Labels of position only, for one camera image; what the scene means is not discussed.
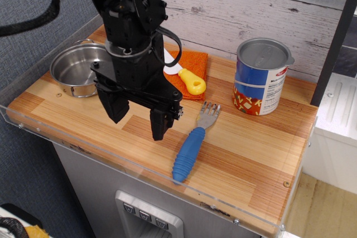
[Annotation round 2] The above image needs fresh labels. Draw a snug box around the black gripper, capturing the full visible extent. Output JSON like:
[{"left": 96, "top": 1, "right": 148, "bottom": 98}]
[{"left": 90, "top": 30, "right": 182, "bottom": 141}]

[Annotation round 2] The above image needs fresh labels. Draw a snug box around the small metal pot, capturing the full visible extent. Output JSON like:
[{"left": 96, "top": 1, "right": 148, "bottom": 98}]
[{"left": 50, "top": 39, "right": 111, "bottom": 98}]

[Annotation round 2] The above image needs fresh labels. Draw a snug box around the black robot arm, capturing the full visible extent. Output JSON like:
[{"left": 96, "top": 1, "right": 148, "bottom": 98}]
[{"left": 1, "top": 0, "right": 182, "bottom": 140}]

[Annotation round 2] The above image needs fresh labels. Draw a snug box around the orange folded cloth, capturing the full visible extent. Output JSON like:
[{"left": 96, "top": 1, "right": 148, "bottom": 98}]
[{"left": 163, "top": 51, "right": 208, "bottom": 101}]

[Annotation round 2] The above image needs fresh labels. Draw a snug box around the grey toy fridge cabinet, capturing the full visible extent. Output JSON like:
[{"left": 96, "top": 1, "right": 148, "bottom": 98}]
[{"left": 54, "top": 144, "right": 258, "bottom": 237}]

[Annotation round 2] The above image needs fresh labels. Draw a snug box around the clear acrylic edge guard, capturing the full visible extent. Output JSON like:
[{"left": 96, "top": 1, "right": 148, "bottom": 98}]
[{"left": 9, "top": 16, "right": 317, "bottom": 237}]

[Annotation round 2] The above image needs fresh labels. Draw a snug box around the blue labelled can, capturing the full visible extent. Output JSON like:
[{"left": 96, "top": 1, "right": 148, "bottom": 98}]
[{"left": 232, "top": 37, "right": 295, "bottom": 116}]

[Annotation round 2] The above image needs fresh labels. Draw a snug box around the yellow object bottom left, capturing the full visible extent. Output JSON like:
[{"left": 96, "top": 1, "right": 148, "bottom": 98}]
[{"left": 25, "top": 225, "right": 50, "bottom": 238}]

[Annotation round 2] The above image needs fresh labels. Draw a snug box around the white toy sink unit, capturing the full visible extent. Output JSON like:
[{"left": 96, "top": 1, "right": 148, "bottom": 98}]
[{"left": 302, "top": 73, "right": 356, "bottom": 193}]

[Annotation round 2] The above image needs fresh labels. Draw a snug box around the blue handled fork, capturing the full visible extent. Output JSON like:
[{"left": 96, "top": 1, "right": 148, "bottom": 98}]
[{"left": 172, "top": 102, "right": 221, "bottom": 182}]

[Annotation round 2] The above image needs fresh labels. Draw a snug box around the yellow handled toy knife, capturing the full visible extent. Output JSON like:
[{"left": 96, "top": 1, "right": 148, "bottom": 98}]
[{"left": 163, "top": 49, "right": 206, "bottom": 95}]

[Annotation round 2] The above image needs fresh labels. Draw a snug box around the black braided cable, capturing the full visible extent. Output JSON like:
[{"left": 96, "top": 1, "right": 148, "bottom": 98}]
[{"left": 0, "top": 0, "right": 61, "bottom": 37}]

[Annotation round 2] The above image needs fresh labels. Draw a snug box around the dark vertical post right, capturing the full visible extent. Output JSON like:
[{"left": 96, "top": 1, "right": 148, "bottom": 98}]
[{"left": 310, "top": 0, "right": 356, "bottom": 106}]

